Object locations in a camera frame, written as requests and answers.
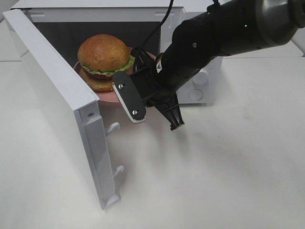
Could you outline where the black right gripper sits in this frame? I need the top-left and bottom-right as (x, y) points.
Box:
(130, 53), (184, 131)

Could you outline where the round white door-release button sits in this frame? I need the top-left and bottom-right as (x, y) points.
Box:
(189, 89), (203, 101)

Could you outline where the burger with lettuce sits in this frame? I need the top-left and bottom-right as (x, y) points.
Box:
(77, 34), (135, 93)

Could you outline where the white microwave door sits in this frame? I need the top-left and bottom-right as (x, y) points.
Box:
(4, 9), (124, 209)

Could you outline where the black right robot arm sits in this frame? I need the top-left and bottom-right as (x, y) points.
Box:
(131, 0), (305, 130)

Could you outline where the white lower timer knob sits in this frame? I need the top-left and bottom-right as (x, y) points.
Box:
(193, 69), (209, 85)

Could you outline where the black wrist camera with heatsink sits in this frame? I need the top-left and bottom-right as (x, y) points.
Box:
(112, 72), (146, 123)

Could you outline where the black camera cable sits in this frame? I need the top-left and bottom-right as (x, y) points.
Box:
(131, 0), (174, 72)

